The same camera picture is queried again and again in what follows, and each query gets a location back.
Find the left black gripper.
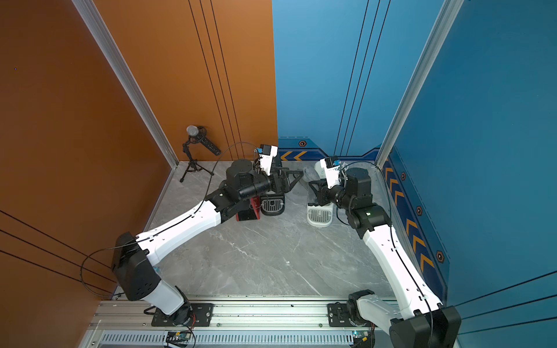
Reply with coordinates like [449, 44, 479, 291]
[236, 165, 301, 204]

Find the grey microfibre cloth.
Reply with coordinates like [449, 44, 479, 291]
[303, 166, 321, 183]

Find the white coffee machine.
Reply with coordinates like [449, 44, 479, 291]
[307, 203, 334, 228]

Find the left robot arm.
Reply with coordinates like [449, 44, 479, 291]
[112, 159, 304, 326]

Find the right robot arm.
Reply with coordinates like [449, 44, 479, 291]
[310, 166, 461, 347]

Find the black coffee machine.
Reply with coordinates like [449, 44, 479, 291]
[260, 194, 285, 216]

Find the red capsule coffee machine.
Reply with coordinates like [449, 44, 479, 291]
[236, 197, 261, 221]

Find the microphone on black tripod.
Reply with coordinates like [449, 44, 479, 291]
[179, 125, 222, 184]

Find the right circuit board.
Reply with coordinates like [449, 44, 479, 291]
[350, 331, 376, 348]

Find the circuit board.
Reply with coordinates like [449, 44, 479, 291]
[164, 331, 194, 347]
[350, 331, 376, 348]

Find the left circuit board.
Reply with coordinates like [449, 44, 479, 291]
[164, 331, 194, 347]

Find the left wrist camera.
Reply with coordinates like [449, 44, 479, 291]
[255, 144, 278, 176]

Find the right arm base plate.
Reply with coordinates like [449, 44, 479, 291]
[326, 302, 372, 328]

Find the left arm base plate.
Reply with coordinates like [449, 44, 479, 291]
[151, 302, 214, 329]

